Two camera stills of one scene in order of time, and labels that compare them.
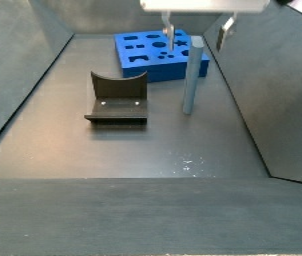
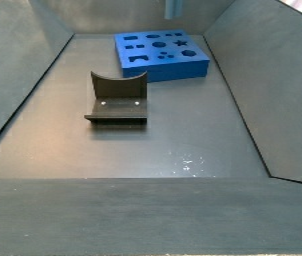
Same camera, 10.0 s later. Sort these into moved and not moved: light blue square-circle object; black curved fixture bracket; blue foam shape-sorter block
Moved: light blue square-circle object
Not moved: black curved fixture bracket; blue foam shape-sorter block
